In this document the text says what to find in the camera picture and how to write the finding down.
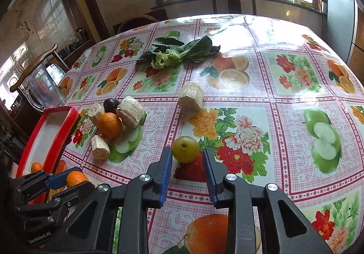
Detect beige bun piece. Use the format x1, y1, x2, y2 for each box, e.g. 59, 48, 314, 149
87, 102, 106, 127
116, 96, 144, 129

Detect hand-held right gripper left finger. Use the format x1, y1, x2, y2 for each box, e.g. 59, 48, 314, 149
47, 147, 173, 254

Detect large beige steamed bun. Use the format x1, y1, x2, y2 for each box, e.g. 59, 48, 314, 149
177, 81, 205, 111

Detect green bok choy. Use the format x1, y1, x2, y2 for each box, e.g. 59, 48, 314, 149
136, 35, 221, 70

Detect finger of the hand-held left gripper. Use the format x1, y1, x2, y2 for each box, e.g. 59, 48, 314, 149
15, 167, 83, 198
17, 182, 96, 222

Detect dark wooden cabinet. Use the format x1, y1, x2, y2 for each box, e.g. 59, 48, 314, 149
0, 92, 46, 178

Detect round backed wooden chair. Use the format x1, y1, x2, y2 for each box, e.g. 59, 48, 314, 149
114, 14, 160, 34

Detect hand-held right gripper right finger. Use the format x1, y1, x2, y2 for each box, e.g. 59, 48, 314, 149
203, 147, 333, 254

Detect green apple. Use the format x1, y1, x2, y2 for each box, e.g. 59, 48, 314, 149
172, 136, 200, 164

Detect grey refrigerator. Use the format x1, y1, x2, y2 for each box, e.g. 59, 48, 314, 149
324, 0, 357, 44

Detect wooden chair with carved rail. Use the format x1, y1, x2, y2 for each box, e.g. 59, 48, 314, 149
10, 43, 70, 92

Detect clear glass pitcher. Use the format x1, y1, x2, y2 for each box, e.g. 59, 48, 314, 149
23, 64, 67, 112

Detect dark purple plum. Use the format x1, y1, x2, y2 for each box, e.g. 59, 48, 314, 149
103, 98, 119, 114

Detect red rimmed white tray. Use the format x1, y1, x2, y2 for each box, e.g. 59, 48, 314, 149
15, 106, 81, 186

